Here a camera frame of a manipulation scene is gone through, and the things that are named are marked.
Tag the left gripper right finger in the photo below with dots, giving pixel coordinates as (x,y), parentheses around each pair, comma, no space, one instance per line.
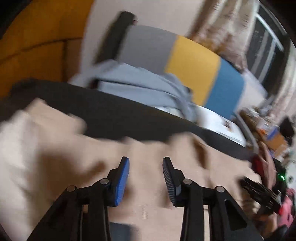
(227,221)

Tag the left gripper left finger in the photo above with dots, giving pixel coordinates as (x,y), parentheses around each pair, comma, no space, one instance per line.
(81,213)

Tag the beige knitted sweater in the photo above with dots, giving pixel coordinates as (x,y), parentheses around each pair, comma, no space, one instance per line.
(43,151)

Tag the person's right hand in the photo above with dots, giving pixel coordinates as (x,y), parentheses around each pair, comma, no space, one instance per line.
(265,222)

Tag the pink quilted bedding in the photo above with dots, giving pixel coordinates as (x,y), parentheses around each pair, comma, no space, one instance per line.
(287,211)

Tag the pink knitted sweater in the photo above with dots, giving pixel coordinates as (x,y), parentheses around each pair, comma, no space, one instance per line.
(269,169)

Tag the red garment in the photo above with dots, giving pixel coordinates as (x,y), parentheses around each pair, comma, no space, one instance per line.
(257,165)

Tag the wooden side shelf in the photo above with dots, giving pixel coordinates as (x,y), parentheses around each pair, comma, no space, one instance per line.
(262,130)

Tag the black monitor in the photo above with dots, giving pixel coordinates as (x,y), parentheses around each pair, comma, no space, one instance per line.
(286,128)

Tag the white printed pillow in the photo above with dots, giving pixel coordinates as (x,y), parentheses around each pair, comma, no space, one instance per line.
(212,121)

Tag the grey yellow blue headboard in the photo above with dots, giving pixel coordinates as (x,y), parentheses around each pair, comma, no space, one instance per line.
(215,83)

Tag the light blue grey garment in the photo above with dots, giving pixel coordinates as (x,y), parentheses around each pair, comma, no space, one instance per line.
(140,85)

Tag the black rolled mat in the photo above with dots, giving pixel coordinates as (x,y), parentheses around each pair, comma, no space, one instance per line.
(115,34)

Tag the wooden wardrobe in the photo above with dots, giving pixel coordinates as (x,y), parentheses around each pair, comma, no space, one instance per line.
(43,42)

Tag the patterned beige curtain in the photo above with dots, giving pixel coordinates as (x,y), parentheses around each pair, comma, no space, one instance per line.
(225,28)

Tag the window with white frame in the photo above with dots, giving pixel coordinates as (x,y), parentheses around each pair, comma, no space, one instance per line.
(267,48)

